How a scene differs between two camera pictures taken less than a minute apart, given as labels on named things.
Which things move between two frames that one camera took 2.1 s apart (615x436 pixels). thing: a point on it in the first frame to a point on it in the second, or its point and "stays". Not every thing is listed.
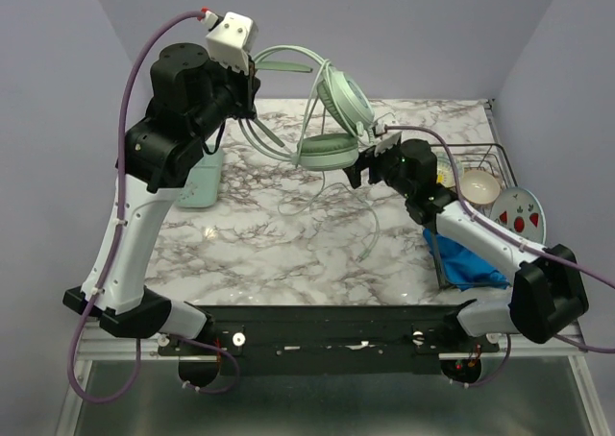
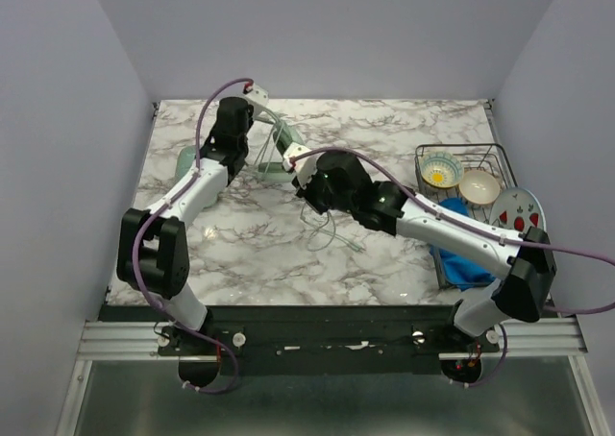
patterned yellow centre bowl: [445, 174] stays
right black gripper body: [376, 162] to [311, 196]
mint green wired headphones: [343, 112] to [282, 172]
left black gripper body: [231, 95] to [242, 144]
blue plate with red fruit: [522, 211] stays
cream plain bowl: [479, 186] stays
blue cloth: [460, 267] stays
